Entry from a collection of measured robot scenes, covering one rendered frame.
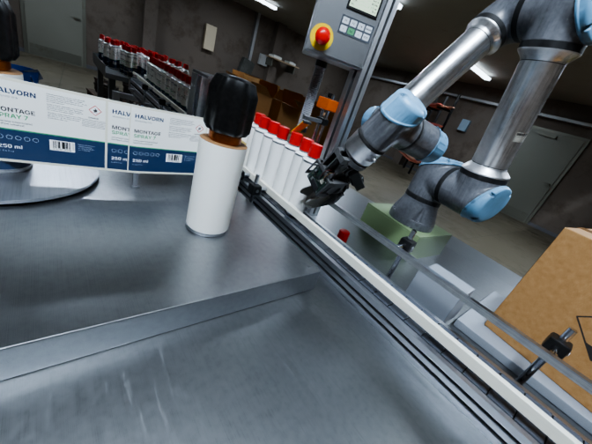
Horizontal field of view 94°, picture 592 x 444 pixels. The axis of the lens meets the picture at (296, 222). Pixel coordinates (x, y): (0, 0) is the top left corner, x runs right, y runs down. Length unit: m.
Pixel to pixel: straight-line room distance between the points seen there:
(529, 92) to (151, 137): 0.84
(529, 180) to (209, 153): 8.82
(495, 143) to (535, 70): 0.16
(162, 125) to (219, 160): 0.23
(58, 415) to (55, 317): 0.10
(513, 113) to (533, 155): 8.31
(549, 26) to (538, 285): 0.52
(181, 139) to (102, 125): 0.15
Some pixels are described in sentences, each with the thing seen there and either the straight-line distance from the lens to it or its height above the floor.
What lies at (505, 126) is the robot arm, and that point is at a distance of 0.85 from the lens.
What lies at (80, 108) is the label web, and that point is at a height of 1.04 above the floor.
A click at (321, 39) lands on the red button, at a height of 1.32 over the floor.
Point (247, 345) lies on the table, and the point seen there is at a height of 0.83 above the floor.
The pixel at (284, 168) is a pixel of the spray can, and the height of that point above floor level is 0.98.
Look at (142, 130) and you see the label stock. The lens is 0.70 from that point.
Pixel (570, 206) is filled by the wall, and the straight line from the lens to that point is 8.98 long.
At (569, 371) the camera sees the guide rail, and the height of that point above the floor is 0.96.
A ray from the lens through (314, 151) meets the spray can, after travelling 0.73.
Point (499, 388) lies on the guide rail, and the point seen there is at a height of 0.90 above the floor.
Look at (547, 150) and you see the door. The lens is 9.12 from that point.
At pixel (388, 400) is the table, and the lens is 0.52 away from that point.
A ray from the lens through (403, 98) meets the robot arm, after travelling 0.57.
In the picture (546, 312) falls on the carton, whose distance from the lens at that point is 0.77.
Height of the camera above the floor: 1.19
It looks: 25 degrees down
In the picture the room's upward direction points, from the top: 19 degrees clockwise
